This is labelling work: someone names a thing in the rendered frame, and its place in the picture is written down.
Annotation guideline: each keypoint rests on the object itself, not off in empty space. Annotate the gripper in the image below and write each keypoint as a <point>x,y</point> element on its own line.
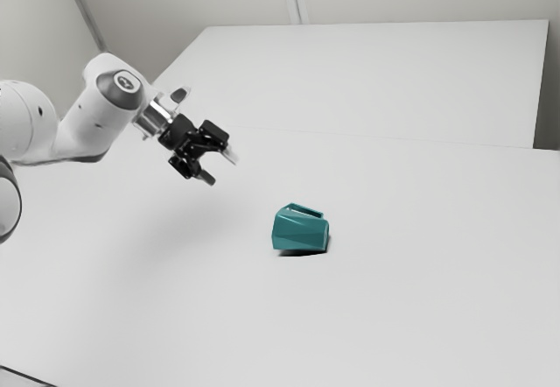
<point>177,132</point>

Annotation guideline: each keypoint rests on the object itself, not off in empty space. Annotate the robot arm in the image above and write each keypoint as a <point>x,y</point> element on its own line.
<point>87,111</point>

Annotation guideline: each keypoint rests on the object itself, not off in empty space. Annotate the teal faceted mug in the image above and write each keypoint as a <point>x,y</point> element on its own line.
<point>299,233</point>

